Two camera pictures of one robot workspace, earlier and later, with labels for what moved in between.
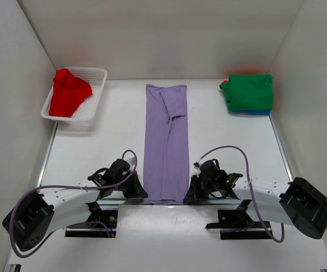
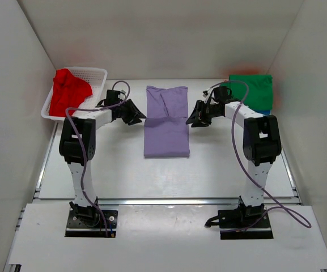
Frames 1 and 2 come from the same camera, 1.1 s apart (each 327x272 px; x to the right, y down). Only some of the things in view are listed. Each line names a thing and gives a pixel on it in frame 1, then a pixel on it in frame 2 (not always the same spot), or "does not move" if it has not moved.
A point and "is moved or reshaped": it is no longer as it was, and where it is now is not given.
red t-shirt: x=68 y=92 does not move
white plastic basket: x=96 y=77 does not move
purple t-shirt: x=166 y=144 is moved or reshaped
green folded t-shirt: x=249 y=92 does not move
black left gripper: x=136 y=190 → x=134 y=113
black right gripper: x=194 y=192 → x=197 y=118
